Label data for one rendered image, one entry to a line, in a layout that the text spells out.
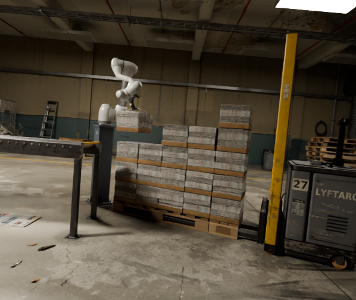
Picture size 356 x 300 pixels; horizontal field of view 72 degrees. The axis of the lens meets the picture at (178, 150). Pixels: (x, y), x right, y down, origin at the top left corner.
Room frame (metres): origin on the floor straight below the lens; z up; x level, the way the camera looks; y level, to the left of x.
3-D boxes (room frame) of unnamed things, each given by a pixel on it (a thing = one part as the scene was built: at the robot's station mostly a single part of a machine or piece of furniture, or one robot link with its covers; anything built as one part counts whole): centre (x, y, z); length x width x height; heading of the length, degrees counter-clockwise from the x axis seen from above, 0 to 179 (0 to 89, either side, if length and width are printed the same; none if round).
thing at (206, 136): (2.66, -0.30, 0.95); 0.38 x 0.29 x 0.23; 158
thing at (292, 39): (2.08, -0.86, 0.97); 0.09 x 0.09 x 1.75; 69
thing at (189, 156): (2.81, 0.10, 0.42); 1.17 x 0.39 x 0.83; 69
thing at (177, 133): (2.77, -0.02, 0.95); 0.38 x 0.29 x 0.23; 160
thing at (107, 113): (3.16, 0.95, 1.17); 0.18 x 0.16 x 0.22; 121
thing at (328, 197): (2.26, -1.33, 0.40); 0.69 x 0.55 x 0.80; 159
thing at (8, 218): (2.34, 1.52, 0.01); 0.37 x 0.28 x 0.01; 90
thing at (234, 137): (2.55, -0.58, 0.65); 0.39 x 0.30 x 1.29; 159
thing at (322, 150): (7.61, -4.79, 0.65); 1.33 x 0.94 x 1.30; 94
